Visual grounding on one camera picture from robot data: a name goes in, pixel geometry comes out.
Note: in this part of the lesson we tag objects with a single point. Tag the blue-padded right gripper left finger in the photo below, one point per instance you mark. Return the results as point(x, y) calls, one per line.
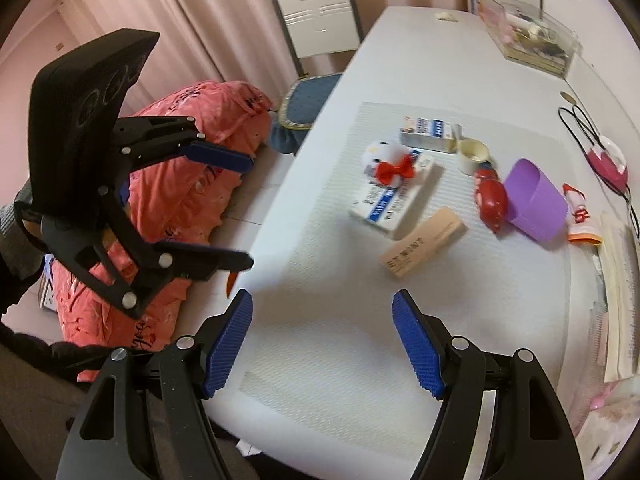
point(146, 406)

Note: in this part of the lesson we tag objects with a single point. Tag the pink mini iron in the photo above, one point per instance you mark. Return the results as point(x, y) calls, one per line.
point(609, 163)

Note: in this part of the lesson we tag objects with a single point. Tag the white folding chair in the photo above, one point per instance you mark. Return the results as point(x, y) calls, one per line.
point(318, 27)

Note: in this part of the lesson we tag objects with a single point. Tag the pink striped curtain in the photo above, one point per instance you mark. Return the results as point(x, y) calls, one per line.
point(200, 40)

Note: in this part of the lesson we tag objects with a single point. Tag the tan mint lipliner box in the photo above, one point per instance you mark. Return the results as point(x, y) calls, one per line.
point(423, 242)

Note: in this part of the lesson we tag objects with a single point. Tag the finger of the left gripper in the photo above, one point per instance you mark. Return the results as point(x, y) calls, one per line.
point(197, 262)
point(149, 140)

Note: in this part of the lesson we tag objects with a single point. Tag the red floral bed cover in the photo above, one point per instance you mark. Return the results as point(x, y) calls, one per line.
point(176, 200)

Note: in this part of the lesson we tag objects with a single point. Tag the purple ribbed cup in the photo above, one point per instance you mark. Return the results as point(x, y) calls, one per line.
point(535, 206)

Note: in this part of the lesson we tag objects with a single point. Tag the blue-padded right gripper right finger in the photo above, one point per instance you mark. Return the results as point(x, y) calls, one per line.
point(530, 436)

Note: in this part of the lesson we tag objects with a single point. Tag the open book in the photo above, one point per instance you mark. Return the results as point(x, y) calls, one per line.
point(620, 270)

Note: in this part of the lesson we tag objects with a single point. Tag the small white desk scrap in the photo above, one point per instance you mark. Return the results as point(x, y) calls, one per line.
point(446, 17)

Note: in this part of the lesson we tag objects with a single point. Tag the blue white toothpaste box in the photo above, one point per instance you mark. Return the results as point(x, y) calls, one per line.
point(386, 208)

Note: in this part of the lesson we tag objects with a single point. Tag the small white cup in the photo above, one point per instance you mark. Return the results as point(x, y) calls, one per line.
point(471, 153)

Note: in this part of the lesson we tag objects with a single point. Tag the white cat plush toy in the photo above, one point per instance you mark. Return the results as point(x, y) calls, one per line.
point(388, 163)

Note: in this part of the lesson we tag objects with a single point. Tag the small blue white box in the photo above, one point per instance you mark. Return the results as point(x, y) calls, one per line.
point(430, 134)

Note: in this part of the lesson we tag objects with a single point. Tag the red glossy toy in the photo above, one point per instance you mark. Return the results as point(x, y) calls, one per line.
point(490, 196)

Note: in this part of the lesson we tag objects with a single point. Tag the clear plastic storage box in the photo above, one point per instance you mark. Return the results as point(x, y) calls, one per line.
point(527, 35)

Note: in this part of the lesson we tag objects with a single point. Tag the blue chair cushion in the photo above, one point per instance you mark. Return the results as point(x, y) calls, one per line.
point(298, 111)

